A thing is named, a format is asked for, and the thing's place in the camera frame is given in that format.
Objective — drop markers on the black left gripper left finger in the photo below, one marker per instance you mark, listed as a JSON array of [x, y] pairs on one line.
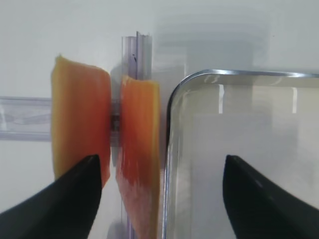
[[66, 209]]

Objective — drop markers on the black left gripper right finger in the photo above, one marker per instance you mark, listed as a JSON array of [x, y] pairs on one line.
[[257, 208]]

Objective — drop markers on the orange cheese slice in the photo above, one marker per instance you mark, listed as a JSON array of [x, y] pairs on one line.
[[80, 115], [138, 165]]

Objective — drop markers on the white metal tray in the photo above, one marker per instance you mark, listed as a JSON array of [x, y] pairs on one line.
[[269, 119]]

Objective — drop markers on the clear holder rear left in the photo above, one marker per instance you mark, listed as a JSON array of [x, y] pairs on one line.
[[25, 119]]

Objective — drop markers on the long clear rail left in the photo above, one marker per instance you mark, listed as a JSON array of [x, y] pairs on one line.
[[136, 62]]

